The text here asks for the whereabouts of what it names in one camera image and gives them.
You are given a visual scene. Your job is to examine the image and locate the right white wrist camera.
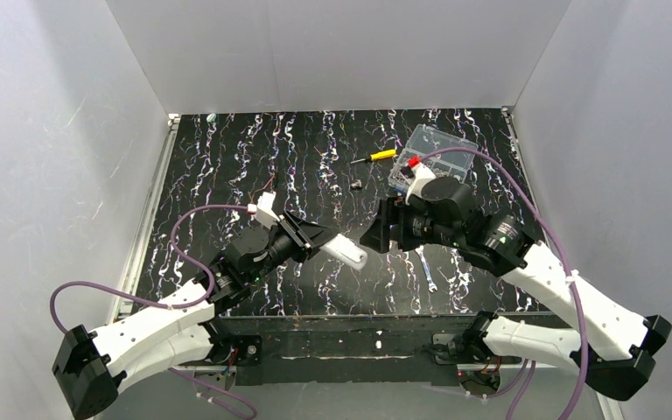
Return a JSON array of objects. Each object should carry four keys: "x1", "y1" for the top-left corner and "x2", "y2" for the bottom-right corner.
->
[{"x1": 401, "y1": 156, "x2": 436, "y2": 200}]

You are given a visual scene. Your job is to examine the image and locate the white remote control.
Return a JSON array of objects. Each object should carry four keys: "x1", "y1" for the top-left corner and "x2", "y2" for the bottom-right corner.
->
[{"x1": 320, "y1": 234, "x2": 368, "y2": 270}]

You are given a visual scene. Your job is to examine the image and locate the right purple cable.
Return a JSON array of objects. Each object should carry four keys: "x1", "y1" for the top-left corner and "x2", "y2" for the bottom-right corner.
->
[{"x1": 423, "y1": 147, "x2": 589, "y2": 420}]

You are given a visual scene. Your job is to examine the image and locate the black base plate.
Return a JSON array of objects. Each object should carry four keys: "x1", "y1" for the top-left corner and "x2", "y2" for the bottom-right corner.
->
[{"x1": 217, "y1": 314, "x2": 474, "y2": 386}]

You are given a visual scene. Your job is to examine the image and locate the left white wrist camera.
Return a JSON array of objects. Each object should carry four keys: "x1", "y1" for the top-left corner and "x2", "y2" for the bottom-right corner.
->
[{"x1": 247, "y1": 192, "x2": 280, "y2": 229}]

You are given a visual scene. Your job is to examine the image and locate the clear plastic screw box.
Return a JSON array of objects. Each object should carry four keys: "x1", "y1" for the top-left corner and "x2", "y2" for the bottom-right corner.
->
[{"x1": 388, "y1": 123, "x2": 480, "y2": 193}]

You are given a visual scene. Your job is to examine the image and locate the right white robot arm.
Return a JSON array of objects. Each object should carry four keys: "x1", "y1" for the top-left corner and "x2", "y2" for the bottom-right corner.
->
[{"x1": 360, "y1": 177, "x2": 672, "y2": 401}]

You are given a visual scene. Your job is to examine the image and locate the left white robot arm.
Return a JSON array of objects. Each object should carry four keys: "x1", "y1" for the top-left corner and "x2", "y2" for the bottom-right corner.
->
[{"x1": 52, "y1": 206, "x2": 366, "y2": 419}]

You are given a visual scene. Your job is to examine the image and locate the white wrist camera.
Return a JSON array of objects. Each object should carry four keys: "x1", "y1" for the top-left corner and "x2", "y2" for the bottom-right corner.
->
[
  {"x1": 401, "y1": 156, "x2": 436, "y2": 200},
  {"x1": 247, "y1": 192, "x2": 280, "y2": 229}
]

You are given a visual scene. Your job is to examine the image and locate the silver wrench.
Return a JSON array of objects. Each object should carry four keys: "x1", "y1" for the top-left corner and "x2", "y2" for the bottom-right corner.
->
[{"x1": 415, "y1": 246, "x2": 438, "y2": 293}]

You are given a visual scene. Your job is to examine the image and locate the copper wire scraps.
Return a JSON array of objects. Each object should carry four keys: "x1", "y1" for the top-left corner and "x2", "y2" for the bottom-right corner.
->
[{"x1": 249, "y1": 168, "x2": 279, "y2": 204}]

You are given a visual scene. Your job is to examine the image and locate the aluminium frame rail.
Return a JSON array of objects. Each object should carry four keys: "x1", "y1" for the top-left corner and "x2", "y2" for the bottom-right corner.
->
[{"x1": 119, "y1": 114, "x2": 181, "y2": 295}]

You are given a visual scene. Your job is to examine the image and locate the yellow handled screwdriver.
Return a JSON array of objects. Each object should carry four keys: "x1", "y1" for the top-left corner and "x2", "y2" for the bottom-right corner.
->
[{"x1": 351, "y1": 149, "x2": 397, "y2": 165}]

